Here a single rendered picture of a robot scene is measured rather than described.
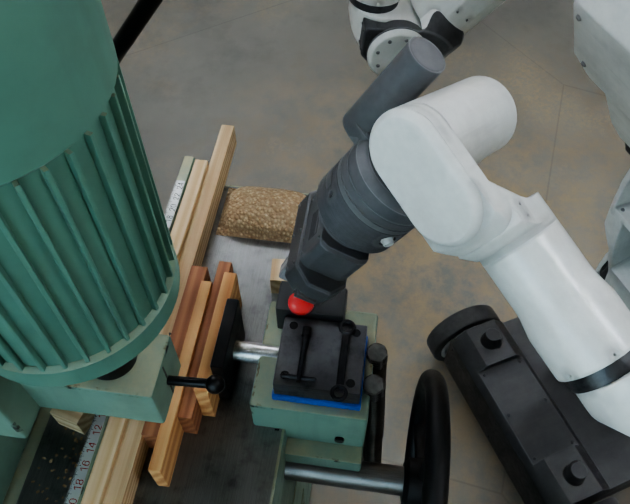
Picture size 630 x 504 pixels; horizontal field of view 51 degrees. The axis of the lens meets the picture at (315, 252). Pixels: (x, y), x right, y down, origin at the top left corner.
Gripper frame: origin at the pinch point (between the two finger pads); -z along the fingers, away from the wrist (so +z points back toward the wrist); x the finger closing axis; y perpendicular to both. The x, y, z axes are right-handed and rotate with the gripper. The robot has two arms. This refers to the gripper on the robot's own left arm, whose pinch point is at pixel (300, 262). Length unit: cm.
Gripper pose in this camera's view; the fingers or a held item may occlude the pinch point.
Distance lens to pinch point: 68.6
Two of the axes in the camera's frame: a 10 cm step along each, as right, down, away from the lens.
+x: 1.4, -8.1, 5.7
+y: -8.6, -3.9, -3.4
